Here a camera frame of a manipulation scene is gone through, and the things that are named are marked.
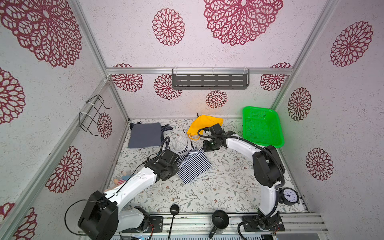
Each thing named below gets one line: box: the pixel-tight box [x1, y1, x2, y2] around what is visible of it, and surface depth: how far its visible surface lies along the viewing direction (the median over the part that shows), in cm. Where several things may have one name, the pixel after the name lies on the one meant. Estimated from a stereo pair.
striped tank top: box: [165, 130, 212, 185], surface depth 94 cm
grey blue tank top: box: [127, 122, 173, 149], surface depth 115 cm
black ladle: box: [167, 204, 180, 240], surface depth 79 cm
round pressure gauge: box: [278, 187, 300, 206], surface depth 82 cm
